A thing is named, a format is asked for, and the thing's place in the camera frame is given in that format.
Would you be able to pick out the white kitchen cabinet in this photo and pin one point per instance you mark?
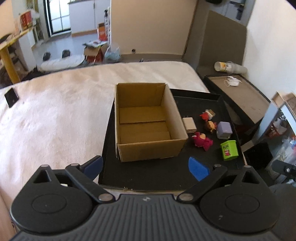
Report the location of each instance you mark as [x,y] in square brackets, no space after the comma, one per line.
[85,16]

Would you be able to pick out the patterned book box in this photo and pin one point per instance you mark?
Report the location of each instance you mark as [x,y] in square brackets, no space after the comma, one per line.
[287,99]

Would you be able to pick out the stack of paper cups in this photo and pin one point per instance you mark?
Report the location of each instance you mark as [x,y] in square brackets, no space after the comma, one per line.
[229,67]

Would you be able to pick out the brown haired doll figurine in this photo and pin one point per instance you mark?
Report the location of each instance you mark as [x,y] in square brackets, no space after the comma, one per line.
[211,126]

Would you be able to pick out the black shallow tray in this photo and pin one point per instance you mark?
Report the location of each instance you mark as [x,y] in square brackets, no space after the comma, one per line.
[170,174]

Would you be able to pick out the white power adapter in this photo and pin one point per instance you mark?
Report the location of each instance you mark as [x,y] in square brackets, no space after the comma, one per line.
[189,124]

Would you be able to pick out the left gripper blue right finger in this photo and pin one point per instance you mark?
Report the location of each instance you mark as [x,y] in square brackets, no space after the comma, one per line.
[197,169]

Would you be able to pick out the open box with magazines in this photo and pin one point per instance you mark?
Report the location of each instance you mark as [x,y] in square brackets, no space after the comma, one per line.
[94,51]

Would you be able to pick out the yellow wooden table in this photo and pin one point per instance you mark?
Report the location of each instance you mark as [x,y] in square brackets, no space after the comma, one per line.
[6,58]

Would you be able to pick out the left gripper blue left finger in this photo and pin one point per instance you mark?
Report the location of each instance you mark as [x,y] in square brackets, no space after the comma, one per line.
[93,167]

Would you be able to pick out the black side table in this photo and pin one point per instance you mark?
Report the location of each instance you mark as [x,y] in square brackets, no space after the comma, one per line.
[246,104]

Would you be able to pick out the red pink plush figurine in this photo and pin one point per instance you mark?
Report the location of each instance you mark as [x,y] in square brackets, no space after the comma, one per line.
[200,140]

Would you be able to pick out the small black square device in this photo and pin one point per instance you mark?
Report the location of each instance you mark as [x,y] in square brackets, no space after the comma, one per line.
[11,97]

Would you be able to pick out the brown upright board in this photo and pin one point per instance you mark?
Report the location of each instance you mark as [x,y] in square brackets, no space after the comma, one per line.
[224,40]

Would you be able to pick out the cream fuzzy blanket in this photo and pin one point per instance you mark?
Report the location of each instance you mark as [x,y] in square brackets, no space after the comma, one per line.
[61,118]

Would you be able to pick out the red figurine with box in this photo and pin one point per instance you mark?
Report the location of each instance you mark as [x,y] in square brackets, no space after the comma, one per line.
[207,115]

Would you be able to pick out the red box on table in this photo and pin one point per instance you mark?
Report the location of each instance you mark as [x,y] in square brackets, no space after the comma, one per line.
[26,20]

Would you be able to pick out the orange red bag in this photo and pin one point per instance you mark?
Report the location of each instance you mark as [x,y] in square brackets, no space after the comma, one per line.
[101,32]

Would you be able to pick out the purple cube toy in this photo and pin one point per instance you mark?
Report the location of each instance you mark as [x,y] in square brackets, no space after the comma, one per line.
[224,130]

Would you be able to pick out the green cube toy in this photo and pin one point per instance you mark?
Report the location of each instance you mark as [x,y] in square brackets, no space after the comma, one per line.
[229,150]

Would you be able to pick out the white floor cushion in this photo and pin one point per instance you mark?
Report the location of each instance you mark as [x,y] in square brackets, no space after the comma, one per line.
[61,64]

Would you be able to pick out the brown cardboard box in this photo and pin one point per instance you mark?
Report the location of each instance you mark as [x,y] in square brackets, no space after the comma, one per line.
[148,124]

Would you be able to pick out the white face mask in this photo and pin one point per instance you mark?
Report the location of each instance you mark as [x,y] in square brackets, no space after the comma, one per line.
[232,81]

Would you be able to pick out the clear plastic bag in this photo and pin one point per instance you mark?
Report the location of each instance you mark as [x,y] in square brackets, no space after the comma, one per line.
[113,53]

